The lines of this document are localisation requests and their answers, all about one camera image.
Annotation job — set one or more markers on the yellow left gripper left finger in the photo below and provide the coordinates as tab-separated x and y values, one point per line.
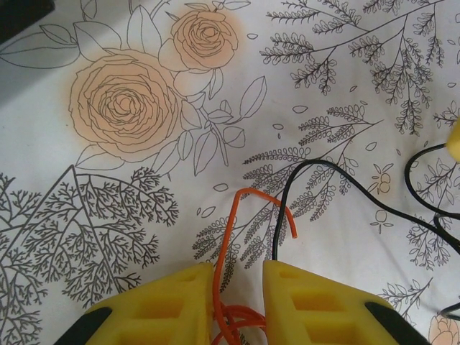
161	312

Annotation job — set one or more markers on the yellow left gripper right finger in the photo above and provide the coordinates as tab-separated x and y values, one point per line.
323	312

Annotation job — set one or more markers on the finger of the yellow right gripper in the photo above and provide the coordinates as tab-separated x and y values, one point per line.
454	143

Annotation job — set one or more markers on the floral patterned table cloth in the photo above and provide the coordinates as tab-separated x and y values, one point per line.
125	215

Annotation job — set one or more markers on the black plastic bin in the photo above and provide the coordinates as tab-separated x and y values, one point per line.
21	14

